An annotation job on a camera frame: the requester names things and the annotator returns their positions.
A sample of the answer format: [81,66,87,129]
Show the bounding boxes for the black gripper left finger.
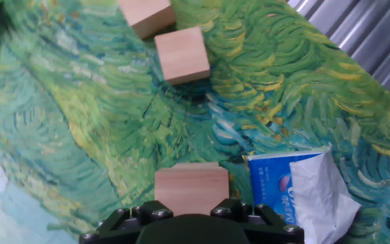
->
[79,200,175,244]

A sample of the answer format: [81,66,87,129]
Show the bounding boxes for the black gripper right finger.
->
[210,199,305,244]

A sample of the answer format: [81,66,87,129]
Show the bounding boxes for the wooden cube block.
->
[154,161,230,217]
[154,26,211,85]
[116,0,177,40]

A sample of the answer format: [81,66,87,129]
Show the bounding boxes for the blue tissue pack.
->
[247,144,362,244]

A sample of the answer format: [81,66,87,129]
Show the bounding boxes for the green blue painting print cloth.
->
[0,0,390,244]

